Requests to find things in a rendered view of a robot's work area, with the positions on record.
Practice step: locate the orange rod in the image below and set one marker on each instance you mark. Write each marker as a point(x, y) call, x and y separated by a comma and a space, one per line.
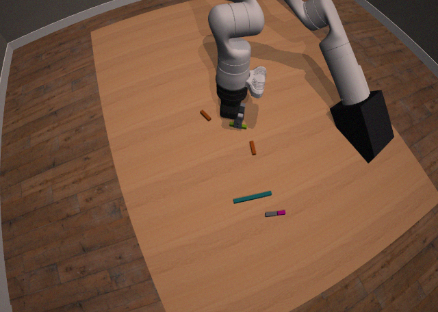
point(252, 147)
point(205, 115)

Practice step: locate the grey rod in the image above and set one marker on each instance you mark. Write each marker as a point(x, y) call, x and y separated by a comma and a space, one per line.
point(269, 214)

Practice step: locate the turquoise rod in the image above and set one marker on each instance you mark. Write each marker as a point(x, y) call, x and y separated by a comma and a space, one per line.
point(252, 197)

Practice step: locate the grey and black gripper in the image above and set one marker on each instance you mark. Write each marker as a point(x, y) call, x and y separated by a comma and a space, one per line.
point(232, 89)

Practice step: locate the lime green rod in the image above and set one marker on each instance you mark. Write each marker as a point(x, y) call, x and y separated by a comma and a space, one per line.
point(243, 126)

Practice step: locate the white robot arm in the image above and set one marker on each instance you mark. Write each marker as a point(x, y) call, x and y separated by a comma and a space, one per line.
point(245, 18)

